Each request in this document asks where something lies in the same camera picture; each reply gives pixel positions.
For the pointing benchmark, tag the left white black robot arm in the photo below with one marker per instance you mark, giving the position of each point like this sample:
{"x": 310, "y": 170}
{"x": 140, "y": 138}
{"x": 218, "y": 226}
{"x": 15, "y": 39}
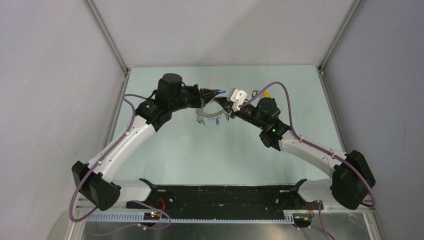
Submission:
{"x": 95, "y": 179}

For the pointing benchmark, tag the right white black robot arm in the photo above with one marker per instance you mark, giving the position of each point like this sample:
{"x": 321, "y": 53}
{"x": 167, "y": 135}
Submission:
{"x": 350, "y": 173}

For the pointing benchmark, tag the grey slotted cable duct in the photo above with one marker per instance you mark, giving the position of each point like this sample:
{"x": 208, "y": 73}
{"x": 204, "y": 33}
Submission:
{"x": 146, "y": 217}

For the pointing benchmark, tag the right aluminium frame post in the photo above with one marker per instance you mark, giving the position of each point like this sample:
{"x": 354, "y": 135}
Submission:
{"x": 340, "y": 33}

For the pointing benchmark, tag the large metal keyring with clips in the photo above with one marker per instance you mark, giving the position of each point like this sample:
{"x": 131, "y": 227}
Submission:
{"x": 202, "y": 115}

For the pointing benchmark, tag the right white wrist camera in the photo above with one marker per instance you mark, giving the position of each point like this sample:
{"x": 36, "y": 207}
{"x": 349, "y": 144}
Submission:
{"x": 236, "y": 97}

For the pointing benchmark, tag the left aluminium frame post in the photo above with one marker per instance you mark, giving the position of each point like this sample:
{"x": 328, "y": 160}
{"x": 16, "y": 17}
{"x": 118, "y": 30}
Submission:
{"x": 104, "y": 31}

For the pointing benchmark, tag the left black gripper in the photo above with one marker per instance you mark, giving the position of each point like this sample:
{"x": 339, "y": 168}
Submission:
{"x": 201, "y": 96}

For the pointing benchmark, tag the yellow key tag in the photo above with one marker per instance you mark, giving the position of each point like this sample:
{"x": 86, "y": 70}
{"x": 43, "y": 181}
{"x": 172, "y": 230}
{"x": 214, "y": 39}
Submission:
{"x": 265, "y": 94}

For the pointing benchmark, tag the aluminium frame post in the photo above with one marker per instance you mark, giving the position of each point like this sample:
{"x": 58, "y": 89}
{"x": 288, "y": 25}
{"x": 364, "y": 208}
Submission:
{"x": 104, "y": 31}
{"x": 340, "y": 33}

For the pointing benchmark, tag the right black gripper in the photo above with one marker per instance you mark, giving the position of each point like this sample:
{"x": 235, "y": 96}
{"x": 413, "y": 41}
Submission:
{"x": 226, "y": 104}

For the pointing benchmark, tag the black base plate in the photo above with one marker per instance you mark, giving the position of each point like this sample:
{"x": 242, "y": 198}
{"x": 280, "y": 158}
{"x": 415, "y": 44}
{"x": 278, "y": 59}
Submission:
{"x": 207, "y": 201}

